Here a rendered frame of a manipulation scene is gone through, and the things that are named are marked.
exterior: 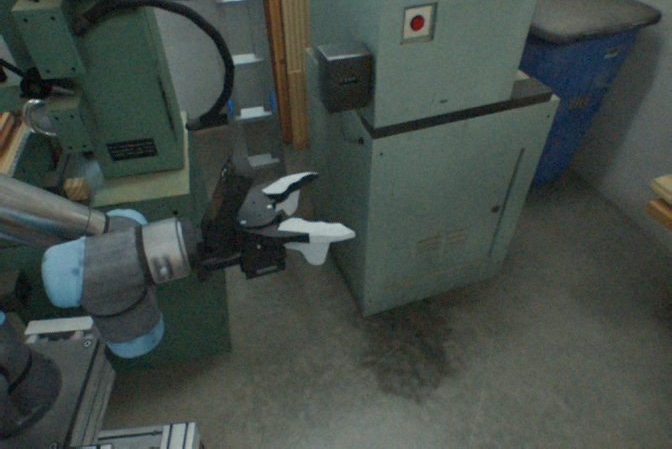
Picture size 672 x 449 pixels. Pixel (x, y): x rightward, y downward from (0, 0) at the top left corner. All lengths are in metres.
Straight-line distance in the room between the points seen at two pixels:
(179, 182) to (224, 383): 0.82
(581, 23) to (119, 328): 1.85
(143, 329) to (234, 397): 1.21
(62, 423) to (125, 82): 0.76
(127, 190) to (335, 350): 0.98
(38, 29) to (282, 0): 1.52
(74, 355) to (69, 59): 0.62
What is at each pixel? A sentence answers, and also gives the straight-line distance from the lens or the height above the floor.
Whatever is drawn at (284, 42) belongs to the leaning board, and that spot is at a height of 0.62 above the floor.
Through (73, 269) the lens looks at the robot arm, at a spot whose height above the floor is 1.25.
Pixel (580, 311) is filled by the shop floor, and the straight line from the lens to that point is 2.26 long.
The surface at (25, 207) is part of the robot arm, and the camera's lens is 0.72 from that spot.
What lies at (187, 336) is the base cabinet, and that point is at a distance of 1.87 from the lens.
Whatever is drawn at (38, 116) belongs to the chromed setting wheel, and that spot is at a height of 1.03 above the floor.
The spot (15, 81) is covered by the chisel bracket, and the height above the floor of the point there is 1.07.
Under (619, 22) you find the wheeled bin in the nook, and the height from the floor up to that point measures 0.94.
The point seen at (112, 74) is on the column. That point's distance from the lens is 1.32.
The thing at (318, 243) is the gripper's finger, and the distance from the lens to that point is 0.59.
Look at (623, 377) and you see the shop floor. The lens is 2.15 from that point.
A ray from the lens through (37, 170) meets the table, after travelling 1.48.
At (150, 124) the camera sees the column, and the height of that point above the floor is 0.96.
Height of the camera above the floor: 1.66
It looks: 42 degrees down
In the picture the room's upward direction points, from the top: straight up
